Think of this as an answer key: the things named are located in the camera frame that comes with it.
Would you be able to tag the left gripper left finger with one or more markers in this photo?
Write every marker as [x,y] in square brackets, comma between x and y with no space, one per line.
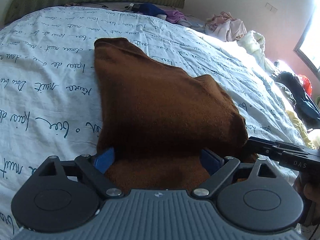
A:
[90,170]

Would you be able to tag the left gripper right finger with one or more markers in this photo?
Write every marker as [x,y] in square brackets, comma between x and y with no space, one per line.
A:
[223,172]

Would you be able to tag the brown knit sweater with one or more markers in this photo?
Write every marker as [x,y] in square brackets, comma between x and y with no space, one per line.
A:
[158,119]

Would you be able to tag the dark clothes pile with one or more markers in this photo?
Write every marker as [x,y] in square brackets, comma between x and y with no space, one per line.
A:
[305,108]

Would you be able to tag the person right hand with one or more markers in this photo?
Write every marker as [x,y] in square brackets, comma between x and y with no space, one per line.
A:
[311,192]

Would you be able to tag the orange red bag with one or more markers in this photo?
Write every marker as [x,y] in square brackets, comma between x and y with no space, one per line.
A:
[306,83]

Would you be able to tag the white script-print bed cover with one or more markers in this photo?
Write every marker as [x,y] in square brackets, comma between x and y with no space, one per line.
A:
[50,104]

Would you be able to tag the window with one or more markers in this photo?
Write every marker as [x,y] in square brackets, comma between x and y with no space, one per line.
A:
[307,47]

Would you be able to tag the cream crumpled garment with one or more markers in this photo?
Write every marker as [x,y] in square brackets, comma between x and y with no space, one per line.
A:
[254,44]

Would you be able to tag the pink crumpled garment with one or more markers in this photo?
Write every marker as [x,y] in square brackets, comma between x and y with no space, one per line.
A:
[225,27]

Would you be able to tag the purple garment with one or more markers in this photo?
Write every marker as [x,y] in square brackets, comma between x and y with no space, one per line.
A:
[174,16]

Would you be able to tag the blue garment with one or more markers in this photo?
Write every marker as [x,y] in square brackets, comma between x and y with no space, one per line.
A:
[150,9]

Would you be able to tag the wall switch plate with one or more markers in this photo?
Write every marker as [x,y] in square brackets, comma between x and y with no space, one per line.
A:
[271,8]

